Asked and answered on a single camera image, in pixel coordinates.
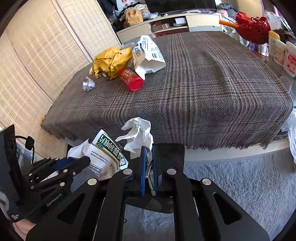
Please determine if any white tissue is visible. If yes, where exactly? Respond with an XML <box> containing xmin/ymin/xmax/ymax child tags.
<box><xmin>115</xmin><ymin>117</ymin><xmax>154</xmax><ymax>163</ymax></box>

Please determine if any green white medicine box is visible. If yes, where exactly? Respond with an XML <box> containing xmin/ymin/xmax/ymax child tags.
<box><xmin>67</xmin><ymin>130</ymin><xmax>128</xmax><ymax>180</ymax></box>

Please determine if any red cylindrical canister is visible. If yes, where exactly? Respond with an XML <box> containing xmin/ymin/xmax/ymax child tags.
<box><xmin>118</xmin><ymin>68</ymin><xmax>144</xmax><ymax>92</ymax></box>

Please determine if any white paper ball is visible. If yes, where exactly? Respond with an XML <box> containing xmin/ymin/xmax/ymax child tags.
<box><xmin>82</xmin><ymin>76</ymin><xmax>96</xmax><ymax>91</ymax></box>

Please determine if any torn white medicine box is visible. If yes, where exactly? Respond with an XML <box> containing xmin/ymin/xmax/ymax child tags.
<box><xmin>132</xmin><ymin>35</ymin><xmax>166</xmax><ymax>80</ymax></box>

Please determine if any yellow paper bag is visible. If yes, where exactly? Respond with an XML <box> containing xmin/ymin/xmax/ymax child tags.
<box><xmin>90</xmin><ymin>47</ymin><xmax>132</xmax><ymax>80</ymax></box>

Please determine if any black trash bin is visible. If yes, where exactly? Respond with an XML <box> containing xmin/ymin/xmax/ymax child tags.
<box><xmin>125</xmin><ymin>144</ymin><xmax>185</xmax><ymax>213</ymax></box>

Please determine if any grey plaid tablecloth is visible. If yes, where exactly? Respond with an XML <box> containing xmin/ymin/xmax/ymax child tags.
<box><xmin>42</xmin><ymin>32</ymin><xmax>293</xmax><ymax>149</ymax></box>

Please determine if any yellow plush toy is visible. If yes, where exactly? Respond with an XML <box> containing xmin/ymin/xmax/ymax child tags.
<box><xmin>125</xmin><ymin>9</ymin><xmax>144</xmax><ymax>27</ymax></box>

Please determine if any black flat screen television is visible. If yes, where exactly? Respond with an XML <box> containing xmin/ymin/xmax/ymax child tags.
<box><xmin>145</xmin><ymin>0</ymin><xmax>217</xmax><ymax>13</ymax></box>

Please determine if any red fruit basket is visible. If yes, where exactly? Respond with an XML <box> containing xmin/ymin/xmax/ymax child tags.
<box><xmin>219</xmin><ymin>10</ymin><xmax>271</xmax><ymax>45</ymax></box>

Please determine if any white bottle pink label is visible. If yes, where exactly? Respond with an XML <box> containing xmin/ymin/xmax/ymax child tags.
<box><xmin>283</xmin><ymin>41</ymin><xmax>296</xmax><ymax>78</ymax></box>

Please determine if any white bottle yellow cap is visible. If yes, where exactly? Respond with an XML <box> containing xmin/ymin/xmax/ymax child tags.
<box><xmin>268</xmin><ymin>31</ymin><xmax>280</xmax><ymax>57</ymax></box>

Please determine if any white cream bottle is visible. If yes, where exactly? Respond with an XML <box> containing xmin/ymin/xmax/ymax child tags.
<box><xmin>273</xmin><ymin>40</ymin><xmax>286</xmax><ymax>66</ymax></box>

